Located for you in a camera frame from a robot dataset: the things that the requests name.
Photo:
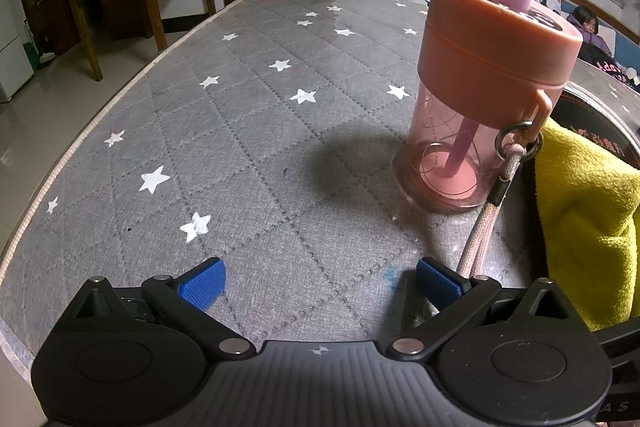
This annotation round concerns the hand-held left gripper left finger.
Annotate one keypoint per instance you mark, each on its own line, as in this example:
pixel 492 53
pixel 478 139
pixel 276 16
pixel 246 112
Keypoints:
pixel 205 282

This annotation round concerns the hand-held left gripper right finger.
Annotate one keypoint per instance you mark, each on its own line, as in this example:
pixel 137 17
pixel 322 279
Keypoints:
pixel 440 282

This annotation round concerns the yellow microfibre cloth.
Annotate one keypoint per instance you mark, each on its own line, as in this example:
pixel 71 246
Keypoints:
pixel 590 217

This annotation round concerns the pink cup with straw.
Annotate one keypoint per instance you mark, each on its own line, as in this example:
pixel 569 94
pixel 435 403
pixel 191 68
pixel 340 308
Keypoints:
pixel 500 47

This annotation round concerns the grey star table cover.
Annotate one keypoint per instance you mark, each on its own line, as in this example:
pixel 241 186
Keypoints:
pixel 250 132

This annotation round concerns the white mop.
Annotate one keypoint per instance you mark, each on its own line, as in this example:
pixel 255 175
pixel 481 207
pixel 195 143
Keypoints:
pixel 47 57

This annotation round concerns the white fridge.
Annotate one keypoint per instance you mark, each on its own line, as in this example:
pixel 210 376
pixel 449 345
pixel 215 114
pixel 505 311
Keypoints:
pixel 12 57

